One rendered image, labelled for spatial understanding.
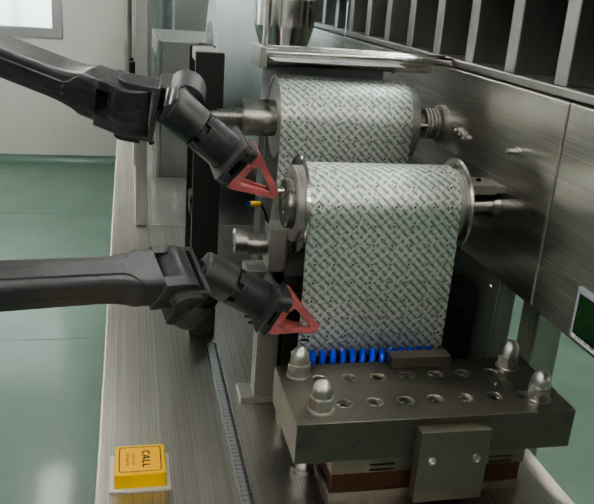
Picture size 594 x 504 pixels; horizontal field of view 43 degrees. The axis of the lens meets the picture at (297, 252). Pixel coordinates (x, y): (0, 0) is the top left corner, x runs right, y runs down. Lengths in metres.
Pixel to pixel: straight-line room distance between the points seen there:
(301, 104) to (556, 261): 0.50
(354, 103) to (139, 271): 0.53
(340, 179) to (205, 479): 0.47
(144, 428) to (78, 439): 1.63
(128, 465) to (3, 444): 1.78
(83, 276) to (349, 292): 0.41
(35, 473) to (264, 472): 1.65
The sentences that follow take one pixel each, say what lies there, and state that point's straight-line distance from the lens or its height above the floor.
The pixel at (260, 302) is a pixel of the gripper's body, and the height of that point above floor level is 1.13.
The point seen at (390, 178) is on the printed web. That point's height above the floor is 1.30.
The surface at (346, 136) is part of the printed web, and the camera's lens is 1.32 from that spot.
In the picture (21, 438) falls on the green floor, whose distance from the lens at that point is 2.88.
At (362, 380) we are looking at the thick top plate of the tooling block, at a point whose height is 1.03.
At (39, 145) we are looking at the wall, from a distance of 6.76.
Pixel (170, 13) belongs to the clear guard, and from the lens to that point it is 2.04.
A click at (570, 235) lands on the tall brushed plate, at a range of 1.07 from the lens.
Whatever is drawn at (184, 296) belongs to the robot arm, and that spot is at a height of 1.16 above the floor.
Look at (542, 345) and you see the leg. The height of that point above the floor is 0.96.
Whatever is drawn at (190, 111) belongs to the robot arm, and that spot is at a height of 1.39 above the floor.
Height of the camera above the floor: 1.56
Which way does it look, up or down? 19 degrees down
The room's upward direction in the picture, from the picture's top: 4 degrees clockwise
